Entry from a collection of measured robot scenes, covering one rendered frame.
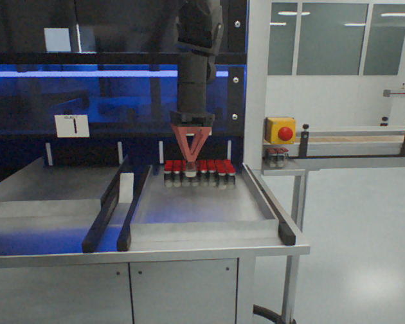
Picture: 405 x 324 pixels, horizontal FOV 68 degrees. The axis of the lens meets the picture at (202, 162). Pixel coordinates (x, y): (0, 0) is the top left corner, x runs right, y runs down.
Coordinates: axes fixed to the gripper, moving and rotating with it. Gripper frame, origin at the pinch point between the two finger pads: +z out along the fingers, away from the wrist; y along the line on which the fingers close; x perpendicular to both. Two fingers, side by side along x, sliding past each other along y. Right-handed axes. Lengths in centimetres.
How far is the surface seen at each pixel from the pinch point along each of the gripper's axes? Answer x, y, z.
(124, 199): 12.7, 8.0, 11.3
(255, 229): -7.8, -15.2, 10.1
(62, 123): 26.6, 32.1, -3.0
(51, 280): 34, 37, 48
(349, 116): -428, 387, 28
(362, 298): -112, 44, 92
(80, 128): 22.1, 30.9, -1.9
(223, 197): -9.4, 2.8, 10.9
